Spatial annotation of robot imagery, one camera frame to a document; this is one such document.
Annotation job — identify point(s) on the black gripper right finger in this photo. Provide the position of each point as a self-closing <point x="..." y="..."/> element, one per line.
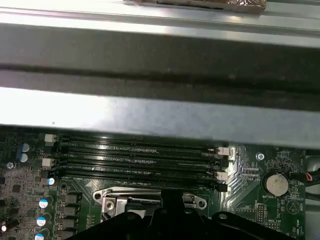
<point x="195" y="227"/>

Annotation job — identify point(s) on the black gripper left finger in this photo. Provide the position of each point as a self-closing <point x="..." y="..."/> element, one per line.
<point x="150" y="227"/>

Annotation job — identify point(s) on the metal socket cover frame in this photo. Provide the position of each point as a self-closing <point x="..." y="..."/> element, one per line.
<point x="122" y="203"/>

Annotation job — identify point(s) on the CPU socket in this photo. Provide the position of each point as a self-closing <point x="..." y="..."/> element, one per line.
<point x="112" y="211"/>

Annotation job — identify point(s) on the RAM slot black clips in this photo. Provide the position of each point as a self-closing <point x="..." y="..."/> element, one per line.
<point x="137" y="180"/>

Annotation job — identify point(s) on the RAM slot white clips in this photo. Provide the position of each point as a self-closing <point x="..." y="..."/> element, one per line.
<point x="137" y="168"/>
<point x="137" y="145"/>

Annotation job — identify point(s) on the green motherboard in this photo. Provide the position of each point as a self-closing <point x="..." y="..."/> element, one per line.
<point x="240" y="197"/>

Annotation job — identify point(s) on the black pin header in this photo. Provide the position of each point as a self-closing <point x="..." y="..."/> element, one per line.
<point x="261" y="213"/>

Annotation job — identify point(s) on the grey inductor block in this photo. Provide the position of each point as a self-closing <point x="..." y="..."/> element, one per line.
<point x="66" y="223"/>
<point x="68" y="200"/>
<point x="65" y="235"/>
<point x="67" y="212"/>

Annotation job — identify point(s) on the silver coin battery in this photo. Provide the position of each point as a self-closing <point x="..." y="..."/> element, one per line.
<point x="276" y="185"/>

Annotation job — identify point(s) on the silver board screw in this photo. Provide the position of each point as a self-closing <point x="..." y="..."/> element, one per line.
<point x="260" y="156"/>
<point x="10" y="165"/>

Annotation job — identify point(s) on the black open PC case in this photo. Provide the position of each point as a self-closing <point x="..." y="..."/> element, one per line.
<point x="150" y="55"/>

